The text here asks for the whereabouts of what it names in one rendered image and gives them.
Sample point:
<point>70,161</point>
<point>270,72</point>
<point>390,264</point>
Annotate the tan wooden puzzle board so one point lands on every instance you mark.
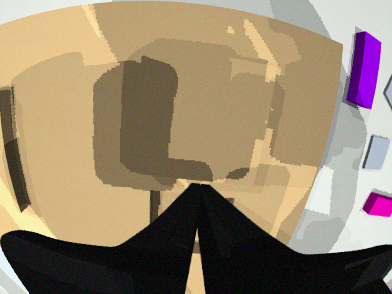
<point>108,111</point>

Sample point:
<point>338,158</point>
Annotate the magenta rectangular block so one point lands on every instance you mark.
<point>378,205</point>

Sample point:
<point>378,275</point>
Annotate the purple rectangular block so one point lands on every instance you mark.
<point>364,70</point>

